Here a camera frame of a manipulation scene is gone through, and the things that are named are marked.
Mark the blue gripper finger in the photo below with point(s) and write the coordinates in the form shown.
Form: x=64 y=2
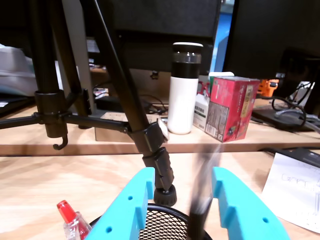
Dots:
x=120 y=212
x=250 y=217

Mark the clear pen with black cap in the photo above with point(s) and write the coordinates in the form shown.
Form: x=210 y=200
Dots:
x=198 y=217

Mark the red pen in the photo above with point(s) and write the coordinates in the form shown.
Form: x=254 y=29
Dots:
x=66 y=210

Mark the black mesh pen holder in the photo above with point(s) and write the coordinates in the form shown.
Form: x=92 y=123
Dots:
x=162 y=222

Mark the white paper sheet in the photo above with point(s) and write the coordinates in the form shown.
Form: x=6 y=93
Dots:
x=292 y=190

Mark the black keyboard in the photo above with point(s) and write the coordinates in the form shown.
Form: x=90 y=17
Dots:
x=300 y=155

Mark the black flat laptop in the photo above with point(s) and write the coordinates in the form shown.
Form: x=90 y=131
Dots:
x=270 y=117

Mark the red printed box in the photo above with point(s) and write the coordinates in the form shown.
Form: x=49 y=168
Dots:
x=235 y=107

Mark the black tripod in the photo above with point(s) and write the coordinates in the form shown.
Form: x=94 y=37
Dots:
x=135 y=100

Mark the small white green-label carton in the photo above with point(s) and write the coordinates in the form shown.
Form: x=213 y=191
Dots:
x=200 y=112

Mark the white bottle with black top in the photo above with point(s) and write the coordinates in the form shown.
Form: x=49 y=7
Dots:
x=181 y=105

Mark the orange black device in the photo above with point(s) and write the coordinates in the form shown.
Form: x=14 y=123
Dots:
x=268 y=87

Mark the white plastic bag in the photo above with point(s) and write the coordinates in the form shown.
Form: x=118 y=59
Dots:
x=15 y=75

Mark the black monitor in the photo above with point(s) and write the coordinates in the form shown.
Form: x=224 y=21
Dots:
x=162 y=20
x=262 y=37

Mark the grey metal post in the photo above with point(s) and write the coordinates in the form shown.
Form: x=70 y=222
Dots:
x=72 y=30

